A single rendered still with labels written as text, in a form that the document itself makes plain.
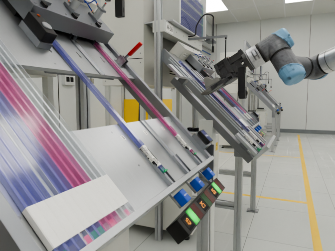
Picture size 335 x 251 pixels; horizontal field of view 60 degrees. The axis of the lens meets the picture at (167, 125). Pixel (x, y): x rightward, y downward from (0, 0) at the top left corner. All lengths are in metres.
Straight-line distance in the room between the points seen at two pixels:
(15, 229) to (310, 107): 8.11
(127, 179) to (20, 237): 0.25
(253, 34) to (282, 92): 1.77
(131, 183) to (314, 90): 7.88
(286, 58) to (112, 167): 0.70
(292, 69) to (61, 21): 0.71
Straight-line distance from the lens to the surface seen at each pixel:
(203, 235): 1.05
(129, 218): 0.47
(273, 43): 1.08
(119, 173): 0.57
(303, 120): 8.32
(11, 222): 0.38
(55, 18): 0.87
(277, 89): 8.31
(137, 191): 0.56
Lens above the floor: 0.92
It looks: 5 degrees down
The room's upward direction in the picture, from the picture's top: straight up
